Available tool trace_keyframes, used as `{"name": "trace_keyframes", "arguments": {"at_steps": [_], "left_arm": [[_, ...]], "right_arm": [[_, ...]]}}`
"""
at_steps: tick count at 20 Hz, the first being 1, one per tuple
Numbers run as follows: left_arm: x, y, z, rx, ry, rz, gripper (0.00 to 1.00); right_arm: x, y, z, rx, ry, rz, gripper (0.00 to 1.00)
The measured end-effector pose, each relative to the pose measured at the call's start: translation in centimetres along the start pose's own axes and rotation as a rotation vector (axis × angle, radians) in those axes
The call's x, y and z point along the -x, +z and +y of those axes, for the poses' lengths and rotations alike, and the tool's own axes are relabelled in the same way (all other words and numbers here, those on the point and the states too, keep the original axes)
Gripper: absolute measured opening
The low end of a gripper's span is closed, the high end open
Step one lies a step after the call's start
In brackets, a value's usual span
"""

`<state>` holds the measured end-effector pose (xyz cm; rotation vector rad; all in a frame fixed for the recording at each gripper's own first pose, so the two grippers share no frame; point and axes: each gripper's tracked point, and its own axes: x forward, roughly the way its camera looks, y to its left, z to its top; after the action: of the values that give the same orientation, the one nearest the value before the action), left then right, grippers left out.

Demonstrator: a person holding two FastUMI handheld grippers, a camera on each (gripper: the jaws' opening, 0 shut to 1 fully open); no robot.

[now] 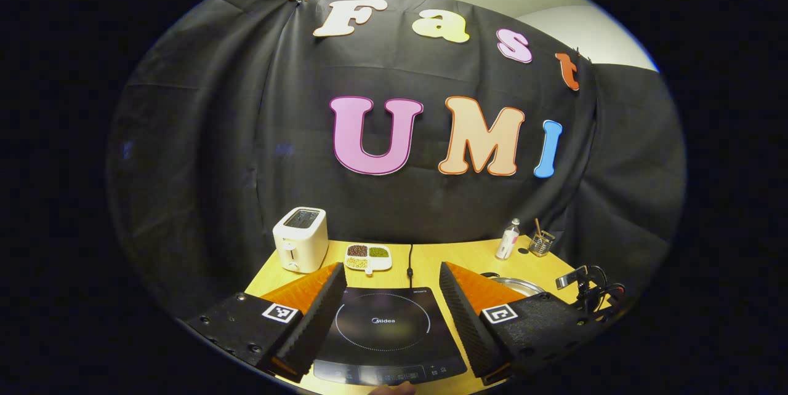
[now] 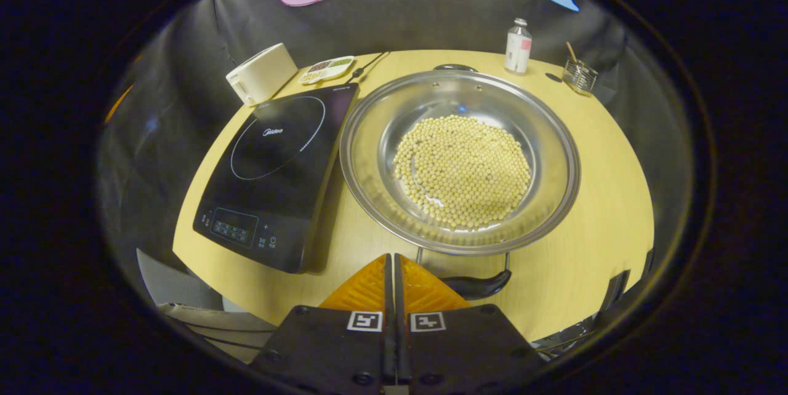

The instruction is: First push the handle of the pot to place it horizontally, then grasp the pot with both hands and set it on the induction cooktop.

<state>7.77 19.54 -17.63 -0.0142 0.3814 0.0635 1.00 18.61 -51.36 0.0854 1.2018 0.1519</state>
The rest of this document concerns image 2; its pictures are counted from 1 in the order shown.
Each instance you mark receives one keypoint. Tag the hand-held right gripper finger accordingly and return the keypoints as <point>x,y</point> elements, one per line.
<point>399,321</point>
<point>389,321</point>

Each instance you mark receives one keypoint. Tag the pile of yellow soybeans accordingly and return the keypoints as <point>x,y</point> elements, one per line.
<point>462,170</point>

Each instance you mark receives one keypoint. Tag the black induction cooktop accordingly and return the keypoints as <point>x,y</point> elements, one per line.
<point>277,198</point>

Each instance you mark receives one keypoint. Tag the black chair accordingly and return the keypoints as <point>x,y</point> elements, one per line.
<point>617,290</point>

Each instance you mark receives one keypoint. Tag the white divided bean tray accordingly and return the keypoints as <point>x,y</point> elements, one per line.
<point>326,70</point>

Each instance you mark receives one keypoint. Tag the white box appliance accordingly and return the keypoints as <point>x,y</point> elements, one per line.
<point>261,75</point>

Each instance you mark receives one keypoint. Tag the black round disc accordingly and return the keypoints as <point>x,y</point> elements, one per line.
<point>553,77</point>

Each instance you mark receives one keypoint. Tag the clear bottle with pink label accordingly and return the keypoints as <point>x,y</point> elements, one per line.
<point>517,53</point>

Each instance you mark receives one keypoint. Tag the wooden stick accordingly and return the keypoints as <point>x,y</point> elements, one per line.
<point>571,51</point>

